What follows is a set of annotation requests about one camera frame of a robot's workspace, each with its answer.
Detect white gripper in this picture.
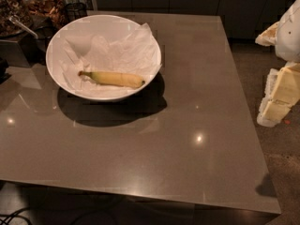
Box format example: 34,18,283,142
255,0,300,128

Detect yellow banana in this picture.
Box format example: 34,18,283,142
78,70,145,89

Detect white bowl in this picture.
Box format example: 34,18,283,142
45,14,163,102

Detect white paper liner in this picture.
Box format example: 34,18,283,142
60,23,161,101

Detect black mesh cup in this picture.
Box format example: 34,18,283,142
65,3,87,22

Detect glass snack jar right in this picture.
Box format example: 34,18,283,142
25,0,68,29

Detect glass snack jar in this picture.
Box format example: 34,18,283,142
25,0,68,29
0,0,33,38

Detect glass snack jar left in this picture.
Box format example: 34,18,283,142
0,0,33,38

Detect metal scoop handle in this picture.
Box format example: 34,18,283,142
8,15,38,39

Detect black floor cables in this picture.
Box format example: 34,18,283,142
0,204,120,225

